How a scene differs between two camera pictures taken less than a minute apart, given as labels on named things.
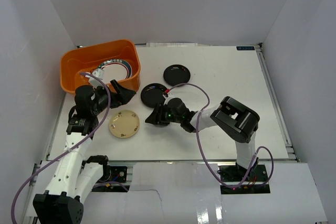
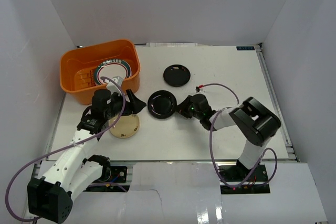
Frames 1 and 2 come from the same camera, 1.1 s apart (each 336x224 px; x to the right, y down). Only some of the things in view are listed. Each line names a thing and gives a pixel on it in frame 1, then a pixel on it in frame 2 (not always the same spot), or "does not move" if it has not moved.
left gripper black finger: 123,95 to 135,104
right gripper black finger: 155,116 to 182,108
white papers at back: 171,44 does not move
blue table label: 245,48 does not move
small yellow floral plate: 124,124 does not move
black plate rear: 176,74 does not move
